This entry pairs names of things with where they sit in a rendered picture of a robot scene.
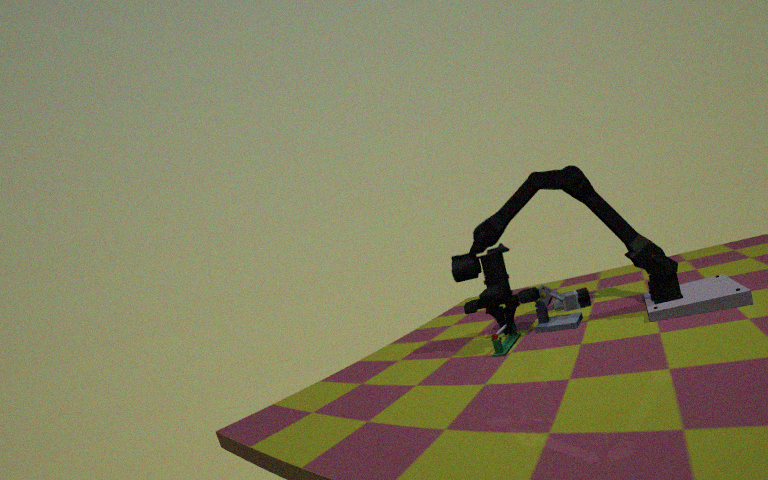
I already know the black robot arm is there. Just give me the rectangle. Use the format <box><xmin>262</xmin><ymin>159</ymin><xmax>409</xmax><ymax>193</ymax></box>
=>
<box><xmin>451</xmin><ymin>165</ymin><xmax>683</xmax><ymax>308</ymax></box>

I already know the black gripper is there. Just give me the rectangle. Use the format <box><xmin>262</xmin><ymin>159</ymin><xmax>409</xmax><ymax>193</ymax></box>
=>
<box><xmin>464</xmin><ymin>270</ymin><xmax>540</xmax><ymax>335</ymax></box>

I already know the grey pin with red head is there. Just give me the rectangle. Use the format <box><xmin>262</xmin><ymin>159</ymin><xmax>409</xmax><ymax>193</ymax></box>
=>
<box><xmin>492</xmin><ymin>323</ymin><xmax>507</xmax><ymax>340</ymax></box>

